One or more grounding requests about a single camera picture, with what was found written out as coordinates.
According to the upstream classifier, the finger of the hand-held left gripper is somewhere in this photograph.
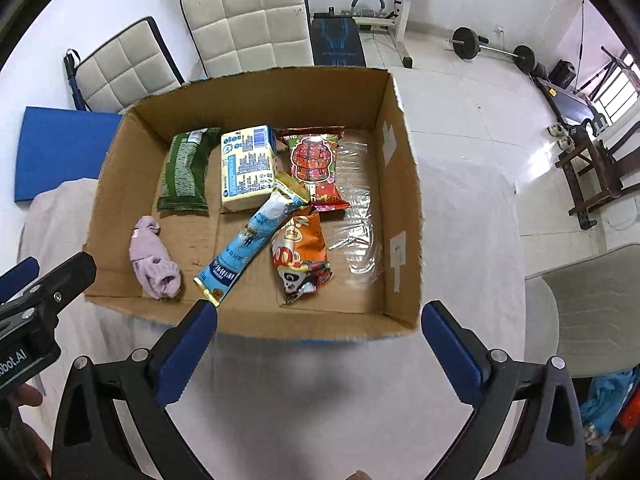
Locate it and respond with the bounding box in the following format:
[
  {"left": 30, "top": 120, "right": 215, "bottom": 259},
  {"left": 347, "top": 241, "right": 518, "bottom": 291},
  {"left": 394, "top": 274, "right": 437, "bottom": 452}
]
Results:
[
  {"left": 20, "top": 251, "right": 97, "bottom": 322},
  {"left": 0, "top": 257, "right": 41, "bottom": 305}
]

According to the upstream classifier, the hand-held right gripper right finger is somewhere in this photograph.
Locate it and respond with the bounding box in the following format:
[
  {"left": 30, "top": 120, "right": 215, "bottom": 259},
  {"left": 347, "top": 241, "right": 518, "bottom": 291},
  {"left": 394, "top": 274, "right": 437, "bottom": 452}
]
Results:
[{"left": 421, "top": 300, "right": 587, "bottom": 480}]

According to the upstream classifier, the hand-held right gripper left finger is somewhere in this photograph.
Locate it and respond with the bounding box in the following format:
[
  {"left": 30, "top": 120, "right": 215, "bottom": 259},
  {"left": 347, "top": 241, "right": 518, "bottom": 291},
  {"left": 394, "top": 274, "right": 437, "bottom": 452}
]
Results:
[{"left": 50, "top": 299, "right": 221, "bottom": 480}]

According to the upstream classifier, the purple sock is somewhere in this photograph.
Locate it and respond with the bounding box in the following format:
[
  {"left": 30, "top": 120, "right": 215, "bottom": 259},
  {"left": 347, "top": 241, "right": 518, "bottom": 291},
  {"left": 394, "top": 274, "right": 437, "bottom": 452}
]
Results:
[{"left": 128, "top": 215, "right": 182, "bottom": 302}]

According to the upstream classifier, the cardboard box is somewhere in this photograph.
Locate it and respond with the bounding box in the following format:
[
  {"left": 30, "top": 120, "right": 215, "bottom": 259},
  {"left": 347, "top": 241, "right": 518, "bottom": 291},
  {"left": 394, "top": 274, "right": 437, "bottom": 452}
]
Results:
[{"left": 82, "top": 65, "right": 425, "bottom": 344}]

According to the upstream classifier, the long blue snack packet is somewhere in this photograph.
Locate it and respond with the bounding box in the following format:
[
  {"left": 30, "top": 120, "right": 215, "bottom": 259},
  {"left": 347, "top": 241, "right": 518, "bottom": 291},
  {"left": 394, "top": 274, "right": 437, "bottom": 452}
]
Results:
[{"left": 193, "top": 170, "right": 311, "bottom": 307}]

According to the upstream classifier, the orange panda snack packet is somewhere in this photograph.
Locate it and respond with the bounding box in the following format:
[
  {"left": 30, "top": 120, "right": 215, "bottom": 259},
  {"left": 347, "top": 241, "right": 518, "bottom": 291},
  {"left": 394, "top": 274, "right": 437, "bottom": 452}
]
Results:
[{"left": 269, "top": 207, "right": 335, "bottom": 305}]

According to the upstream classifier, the green snack packet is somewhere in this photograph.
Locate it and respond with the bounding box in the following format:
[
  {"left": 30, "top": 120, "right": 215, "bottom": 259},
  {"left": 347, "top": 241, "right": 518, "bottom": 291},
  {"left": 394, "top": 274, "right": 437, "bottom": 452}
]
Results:
[{"left": 156, "top": 127, "right": 223, "bottom": 214}]

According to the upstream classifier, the yellow and blue carton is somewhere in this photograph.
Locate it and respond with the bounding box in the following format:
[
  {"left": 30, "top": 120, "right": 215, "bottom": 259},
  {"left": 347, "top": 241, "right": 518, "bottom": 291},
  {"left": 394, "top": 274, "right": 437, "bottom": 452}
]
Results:
[{"left": 219, "top": 124, "right": 280, "bottom": 214}]

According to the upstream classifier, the red snack packet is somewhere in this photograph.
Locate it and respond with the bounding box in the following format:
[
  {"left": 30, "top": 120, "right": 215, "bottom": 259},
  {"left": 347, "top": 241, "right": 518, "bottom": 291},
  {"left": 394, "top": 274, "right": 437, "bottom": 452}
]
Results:
[{"left": 274, "top": 127, "right": 351, "bottom": 212}]

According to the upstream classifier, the person's left hand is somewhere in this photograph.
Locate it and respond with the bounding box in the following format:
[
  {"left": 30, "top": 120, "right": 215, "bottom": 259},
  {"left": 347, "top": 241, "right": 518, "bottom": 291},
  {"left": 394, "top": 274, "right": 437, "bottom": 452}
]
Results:
[{"left": 0, "top": 384, "right": 53, "bottom": 478}]

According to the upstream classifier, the blue foam mat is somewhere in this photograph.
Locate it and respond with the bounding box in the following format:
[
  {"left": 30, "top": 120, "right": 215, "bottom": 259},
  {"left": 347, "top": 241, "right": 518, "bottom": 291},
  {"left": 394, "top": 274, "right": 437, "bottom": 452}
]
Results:
[{"left": 14, "top": 105, "right": 124, "bottom": 205}]

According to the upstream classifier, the grey plastic chair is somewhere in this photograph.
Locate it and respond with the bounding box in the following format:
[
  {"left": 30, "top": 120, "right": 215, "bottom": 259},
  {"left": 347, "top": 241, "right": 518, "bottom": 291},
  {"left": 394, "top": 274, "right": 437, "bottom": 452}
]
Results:
[{"left": 524, "top": 243, "right": 640, "bottom": 379}]

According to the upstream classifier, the blue cloth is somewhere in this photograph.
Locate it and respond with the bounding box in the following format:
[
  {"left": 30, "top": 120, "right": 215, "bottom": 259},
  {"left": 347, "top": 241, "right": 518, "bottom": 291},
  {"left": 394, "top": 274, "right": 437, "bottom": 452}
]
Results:
[{"left": 579, "top": 364, "right": 640, "bottom": 437}]

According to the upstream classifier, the white padded chair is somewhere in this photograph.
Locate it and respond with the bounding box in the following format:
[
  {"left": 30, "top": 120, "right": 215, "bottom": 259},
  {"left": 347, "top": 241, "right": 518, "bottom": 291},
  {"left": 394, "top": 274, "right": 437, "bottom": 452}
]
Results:
[
  {"left": 179, "top": 0, "right": 314, "bottom": 81},
  {"left": 74, "top": 15, "right": 186, "bottom": 114}
]

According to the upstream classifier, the dark wooden chair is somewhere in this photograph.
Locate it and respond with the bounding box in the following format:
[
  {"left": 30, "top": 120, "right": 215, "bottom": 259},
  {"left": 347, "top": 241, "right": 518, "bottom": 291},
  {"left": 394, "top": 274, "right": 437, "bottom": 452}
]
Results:
[{"left": 554, "top": 114, "right": 640, "bottom": 232}]

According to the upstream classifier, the pair of shoes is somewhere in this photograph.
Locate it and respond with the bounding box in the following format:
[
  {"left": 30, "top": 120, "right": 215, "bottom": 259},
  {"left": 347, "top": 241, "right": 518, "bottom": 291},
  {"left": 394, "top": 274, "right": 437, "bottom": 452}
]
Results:
[{"left": 547, "top": 122, "right": 574, "bottom": 149}]

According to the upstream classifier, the treadmill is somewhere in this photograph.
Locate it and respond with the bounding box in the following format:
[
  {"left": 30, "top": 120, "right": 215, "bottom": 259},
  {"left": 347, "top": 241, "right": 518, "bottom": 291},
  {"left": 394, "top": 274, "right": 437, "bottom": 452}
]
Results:
[{"left": 531, "top": 72, "right": 609, "bottom": 134}]

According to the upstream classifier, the black bag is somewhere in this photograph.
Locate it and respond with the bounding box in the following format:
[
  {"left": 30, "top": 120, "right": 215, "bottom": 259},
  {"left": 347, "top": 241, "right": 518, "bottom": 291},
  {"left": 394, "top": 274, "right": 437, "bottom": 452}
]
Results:
[{"left": 549, "top": 59, "right": 579, "bottom": 92}]

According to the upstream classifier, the short barbell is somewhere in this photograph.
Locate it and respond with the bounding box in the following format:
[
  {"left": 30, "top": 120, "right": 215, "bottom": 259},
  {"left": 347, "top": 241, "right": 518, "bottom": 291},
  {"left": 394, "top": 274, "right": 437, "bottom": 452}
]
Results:
[{"left": 447, "top": 26, "right": 539, "bottom": 74}]

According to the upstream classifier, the window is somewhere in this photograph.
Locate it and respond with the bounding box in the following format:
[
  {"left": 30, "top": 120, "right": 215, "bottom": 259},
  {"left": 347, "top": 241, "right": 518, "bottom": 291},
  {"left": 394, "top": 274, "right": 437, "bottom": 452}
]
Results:
[{"left": 574, "top": 44, "right": 640, "bottom": 127}]

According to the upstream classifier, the black weight bench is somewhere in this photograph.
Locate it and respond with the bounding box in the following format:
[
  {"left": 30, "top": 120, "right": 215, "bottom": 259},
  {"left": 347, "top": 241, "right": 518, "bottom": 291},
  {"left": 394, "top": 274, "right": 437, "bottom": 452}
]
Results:
[{"left": 309, "top": 13, "right": 366, "bottom": 67}]

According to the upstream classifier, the dark folded frame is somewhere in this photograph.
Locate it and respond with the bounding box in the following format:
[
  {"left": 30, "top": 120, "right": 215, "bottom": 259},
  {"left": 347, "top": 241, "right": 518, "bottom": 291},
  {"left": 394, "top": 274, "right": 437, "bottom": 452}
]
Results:
[{"left": 63, "top": 48, "right": 89, "bottom": 111}]

